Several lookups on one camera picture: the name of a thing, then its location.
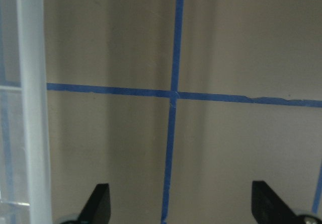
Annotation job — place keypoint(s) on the blue tape vertical strip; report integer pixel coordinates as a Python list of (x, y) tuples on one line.
[(173, 103), (317, 195)]

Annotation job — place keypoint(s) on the blue tape horizontal strip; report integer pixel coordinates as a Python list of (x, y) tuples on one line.
[(182, 95)]

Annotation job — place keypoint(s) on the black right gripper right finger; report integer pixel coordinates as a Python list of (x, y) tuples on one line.
[(268, 207)]

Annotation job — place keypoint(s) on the clear plastic storage box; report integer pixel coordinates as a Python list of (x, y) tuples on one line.
[(25, 158)]

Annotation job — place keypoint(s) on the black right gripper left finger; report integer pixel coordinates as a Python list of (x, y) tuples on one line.
[(98, 207)]

